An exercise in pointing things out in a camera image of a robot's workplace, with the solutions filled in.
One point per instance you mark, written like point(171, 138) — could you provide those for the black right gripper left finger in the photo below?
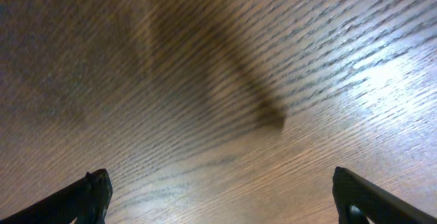
point(84, 201)

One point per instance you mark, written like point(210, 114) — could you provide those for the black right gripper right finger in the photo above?
point(360, 201)

